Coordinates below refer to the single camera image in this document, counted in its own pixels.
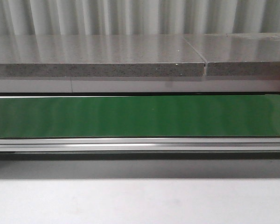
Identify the silver aluminium conveyor rail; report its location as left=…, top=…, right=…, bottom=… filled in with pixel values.
left=0, top=137, right=280, bottom=152

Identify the grey stone slab right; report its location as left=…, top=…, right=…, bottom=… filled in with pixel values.
left=184, top=33, right=280, bottom=78

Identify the grey stone slab left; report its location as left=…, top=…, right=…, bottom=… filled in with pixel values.
left=0, top=35, right=204, bottom=77

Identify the grey stone slab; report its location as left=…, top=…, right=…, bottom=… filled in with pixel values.
left=0, top=35, right=204, bottom=77
left=184, top=33, right=280, bottom=78

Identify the green conveyor belt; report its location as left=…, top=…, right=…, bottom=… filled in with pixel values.
left=0, top=95, right=280, bottom=138

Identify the white corrugated curtain backdrop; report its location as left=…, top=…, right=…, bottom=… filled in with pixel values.
left=0, top=0, right=280, bottom=35

